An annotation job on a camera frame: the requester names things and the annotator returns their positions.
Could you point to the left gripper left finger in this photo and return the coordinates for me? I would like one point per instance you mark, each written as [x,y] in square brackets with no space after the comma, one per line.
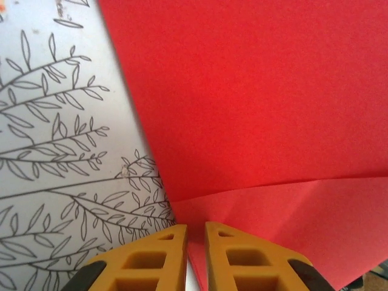
[145,266]

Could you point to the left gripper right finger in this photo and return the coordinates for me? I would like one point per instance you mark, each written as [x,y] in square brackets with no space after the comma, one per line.
[242,266]

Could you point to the red cloth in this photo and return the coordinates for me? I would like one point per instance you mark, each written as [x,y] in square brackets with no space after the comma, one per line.
[242,91]

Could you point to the floral table cloth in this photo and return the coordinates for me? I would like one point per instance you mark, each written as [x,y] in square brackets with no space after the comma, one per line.
[60,121]

